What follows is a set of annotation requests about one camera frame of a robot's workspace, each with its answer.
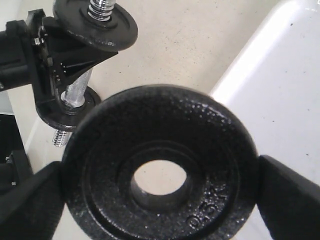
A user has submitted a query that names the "chrome dumbbell bar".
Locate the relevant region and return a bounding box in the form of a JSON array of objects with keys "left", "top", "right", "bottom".
[{"left": 52, "top": 0, "right": 116, "bottom": 148}]

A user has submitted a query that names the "white plastic tray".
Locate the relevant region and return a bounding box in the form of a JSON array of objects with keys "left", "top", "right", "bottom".
[{"left": 209, "top": 0, "right": 320, "bottom": 240}]

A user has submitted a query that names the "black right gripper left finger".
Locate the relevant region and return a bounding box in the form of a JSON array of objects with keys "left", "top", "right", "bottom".
[{"left": 0, "top": 161, "right": 65, "bottom": 240}]

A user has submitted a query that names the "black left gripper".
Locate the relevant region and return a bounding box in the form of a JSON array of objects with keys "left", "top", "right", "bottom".
[{"left": 0, "top": 8, "right": 118, "bottom": 128}]

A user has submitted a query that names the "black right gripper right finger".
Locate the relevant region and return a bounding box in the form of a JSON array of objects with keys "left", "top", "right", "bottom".
[{"left": 256, "top": 155, "right": 320, "bottom": 240}]

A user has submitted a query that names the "black weight plate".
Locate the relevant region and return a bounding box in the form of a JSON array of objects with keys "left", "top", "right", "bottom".
[
  {"left": 52, "top": 0, "right": 138, "bottom": 52},
  {"left": 53, "top": 87, "right": 102, "bottom": 132},
  {"left": 61, "top": 85, "right": 259, "bottom": 240}
]

